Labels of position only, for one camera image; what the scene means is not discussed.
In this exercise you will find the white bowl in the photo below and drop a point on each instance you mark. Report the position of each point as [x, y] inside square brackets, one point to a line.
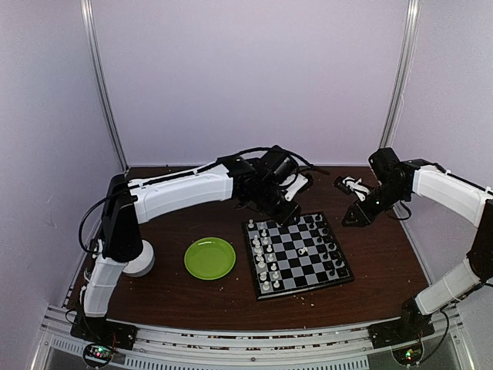
[143, 264]

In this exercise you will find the lime green plate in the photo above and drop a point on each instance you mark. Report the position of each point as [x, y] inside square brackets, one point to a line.
[210, 258]

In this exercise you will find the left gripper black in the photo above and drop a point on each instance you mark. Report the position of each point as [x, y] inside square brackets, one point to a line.
[286, 216]

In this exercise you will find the aluminium corner post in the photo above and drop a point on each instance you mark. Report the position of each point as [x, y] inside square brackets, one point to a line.
[91, 35]
[403, 72]

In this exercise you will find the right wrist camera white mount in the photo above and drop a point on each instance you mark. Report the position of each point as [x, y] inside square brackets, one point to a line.
[350, 185]

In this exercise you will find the black and white chessboard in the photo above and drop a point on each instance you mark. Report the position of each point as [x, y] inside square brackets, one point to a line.
[323, 266]

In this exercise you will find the right aluminium corner post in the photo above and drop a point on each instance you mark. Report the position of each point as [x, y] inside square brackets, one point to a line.
[403, 72]

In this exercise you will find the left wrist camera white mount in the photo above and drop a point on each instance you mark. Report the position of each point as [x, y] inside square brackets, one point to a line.
[296, 183]

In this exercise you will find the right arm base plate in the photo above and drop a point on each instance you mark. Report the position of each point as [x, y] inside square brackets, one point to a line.
[396, 332]

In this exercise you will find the aluminium front rail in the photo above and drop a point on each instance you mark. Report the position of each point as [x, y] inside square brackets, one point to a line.
[337, 347]

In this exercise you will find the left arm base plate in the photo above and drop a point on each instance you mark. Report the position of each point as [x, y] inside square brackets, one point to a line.
[104, 332]

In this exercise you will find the left aluminium corner post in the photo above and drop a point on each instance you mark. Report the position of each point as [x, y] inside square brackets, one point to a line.
[91, 35]

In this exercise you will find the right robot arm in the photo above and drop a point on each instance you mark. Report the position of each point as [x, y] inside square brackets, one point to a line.
[446, 218]

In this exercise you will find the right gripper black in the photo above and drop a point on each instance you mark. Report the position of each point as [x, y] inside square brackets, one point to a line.
[363, 216]

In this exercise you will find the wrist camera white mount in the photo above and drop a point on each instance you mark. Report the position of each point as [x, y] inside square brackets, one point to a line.
[296, 183]
[350, 185]

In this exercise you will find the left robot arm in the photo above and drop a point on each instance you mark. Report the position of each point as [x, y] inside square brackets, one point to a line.
[131, 203]

